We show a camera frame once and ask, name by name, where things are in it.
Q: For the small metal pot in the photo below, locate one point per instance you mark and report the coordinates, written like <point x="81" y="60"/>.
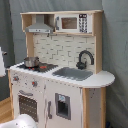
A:
<point x="31" y="61"/>

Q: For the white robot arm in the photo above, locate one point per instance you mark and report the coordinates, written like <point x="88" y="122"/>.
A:
<point x="23" y="120"/>

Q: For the wooden toy kitchen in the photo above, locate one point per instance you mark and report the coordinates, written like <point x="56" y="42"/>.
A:
<point x="87" y="97"/>

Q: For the grey toy sink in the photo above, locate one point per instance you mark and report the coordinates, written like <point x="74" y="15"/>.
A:
<point x="72" y="73"/>

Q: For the black toy faucet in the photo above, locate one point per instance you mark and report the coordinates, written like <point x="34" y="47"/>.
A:
<point x="82" y="63"/>

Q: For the black stovetop with red burners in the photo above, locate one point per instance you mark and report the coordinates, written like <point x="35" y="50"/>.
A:
<point x="42" y="67"/>

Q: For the right red stove knob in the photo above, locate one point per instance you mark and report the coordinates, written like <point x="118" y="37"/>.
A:
<point x="34" y="83"/>

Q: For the red stove knob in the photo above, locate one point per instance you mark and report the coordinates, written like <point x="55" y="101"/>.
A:
<point x="34" y="83"/>
<point x="15" y="78"/>

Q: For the grey ice dispenser panel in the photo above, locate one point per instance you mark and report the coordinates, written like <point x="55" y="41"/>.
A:
<point x="63" y="108"/>

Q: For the toy microwave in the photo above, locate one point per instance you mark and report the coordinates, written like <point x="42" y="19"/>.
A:
<point x="73" y="23"/>

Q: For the grey range hood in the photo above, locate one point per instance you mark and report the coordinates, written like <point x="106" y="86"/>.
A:
<point x="39" y="25"/>

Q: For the left red stove knob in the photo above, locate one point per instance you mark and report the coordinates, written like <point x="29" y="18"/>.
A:
<point x="15" y="78"/>

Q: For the grey backdrop curtain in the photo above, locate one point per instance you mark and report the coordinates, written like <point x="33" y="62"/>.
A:
<point x="115" y="43"/>

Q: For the grey cabinet door handle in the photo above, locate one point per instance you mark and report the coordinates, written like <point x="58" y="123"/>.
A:
<point x="49" y="110"/>

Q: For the oven door with handle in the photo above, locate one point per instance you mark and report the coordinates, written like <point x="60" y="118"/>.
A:
<point x="29" y="103"/>

